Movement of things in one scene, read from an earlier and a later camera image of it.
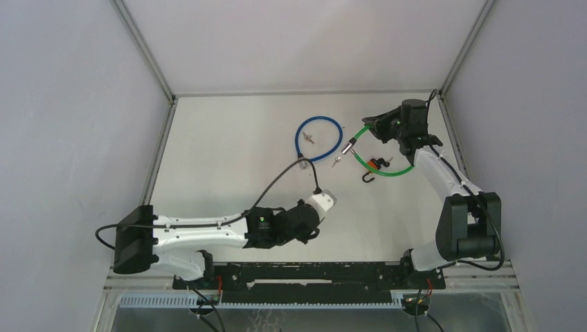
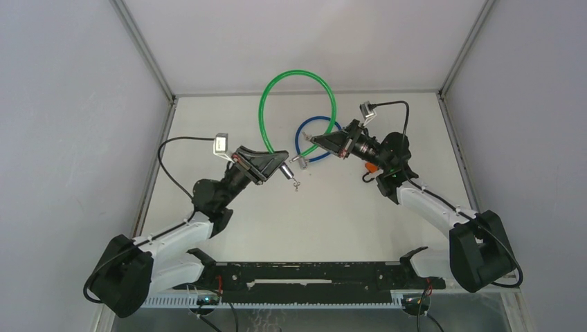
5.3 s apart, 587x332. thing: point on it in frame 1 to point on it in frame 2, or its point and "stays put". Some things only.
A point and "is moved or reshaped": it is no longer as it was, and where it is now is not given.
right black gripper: x=382 y=121 to x=340 y=142
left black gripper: x=303 y=236 to x=259 y=167
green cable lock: x=349 y=145 is moved or reshaped
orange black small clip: x=376 y=164 stays put
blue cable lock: x=305 y=164 stays put
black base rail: x=311 y=283 stays put
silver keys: x=308 y=137 stays put
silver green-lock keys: x=337 y=160 to x=296 y=183
